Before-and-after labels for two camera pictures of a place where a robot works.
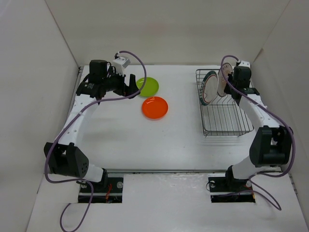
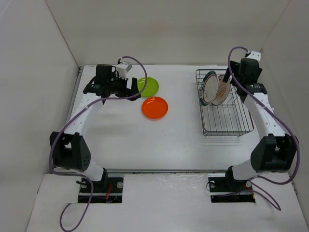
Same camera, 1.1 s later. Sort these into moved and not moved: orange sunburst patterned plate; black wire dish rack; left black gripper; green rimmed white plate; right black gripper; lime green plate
Moved: right black gripper; orange sunburst patterned plate
Not moved: black wire dish rack; lime green plate; left black gripper; green rimmed white plate
